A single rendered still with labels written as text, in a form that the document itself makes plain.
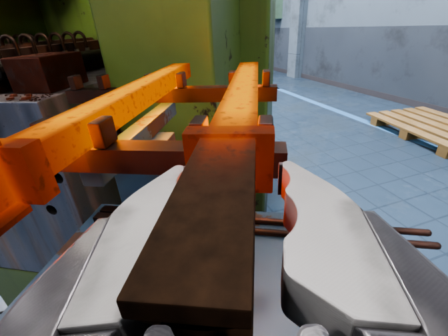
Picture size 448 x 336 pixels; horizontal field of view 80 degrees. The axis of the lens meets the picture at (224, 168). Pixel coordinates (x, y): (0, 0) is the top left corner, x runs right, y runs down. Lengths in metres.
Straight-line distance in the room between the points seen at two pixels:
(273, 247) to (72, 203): 0.41
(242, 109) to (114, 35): 0.52
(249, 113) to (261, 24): 0.86
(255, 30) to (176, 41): 0.46
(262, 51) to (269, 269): 0.78
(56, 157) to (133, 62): 0.50
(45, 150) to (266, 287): 0.33
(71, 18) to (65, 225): 0.73
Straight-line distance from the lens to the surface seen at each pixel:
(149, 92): 0.32
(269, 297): 0.41
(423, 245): 0.54
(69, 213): 0.67
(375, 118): 3.27
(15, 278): 0.97
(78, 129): 0.21
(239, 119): 0.17
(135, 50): 0.67
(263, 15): 1.03
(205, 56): 0.61
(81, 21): 1.14
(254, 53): 1.04
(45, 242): 0.78
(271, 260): 0.45
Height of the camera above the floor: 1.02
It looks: 28 degrees down
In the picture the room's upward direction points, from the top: 3 degrees counter-clockwise
